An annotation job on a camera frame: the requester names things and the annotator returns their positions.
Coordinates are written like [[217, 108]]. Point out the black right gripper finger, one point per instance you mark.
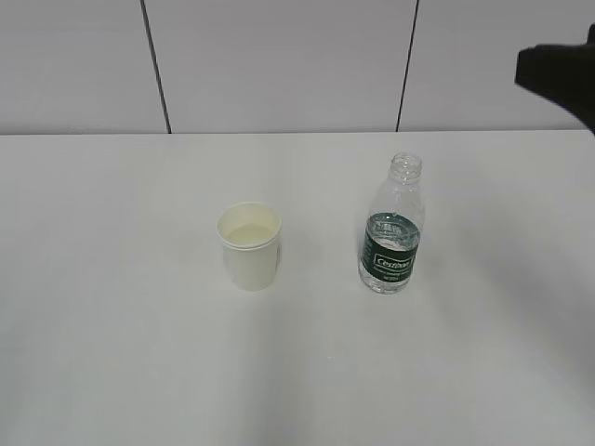
[[561, 74]]

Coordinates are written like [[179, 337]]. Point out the clear water bottle green label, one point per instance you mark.
[[393, 228]]

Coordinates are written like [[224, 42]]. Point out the white paper cup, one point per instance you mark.
[[250, 237]]

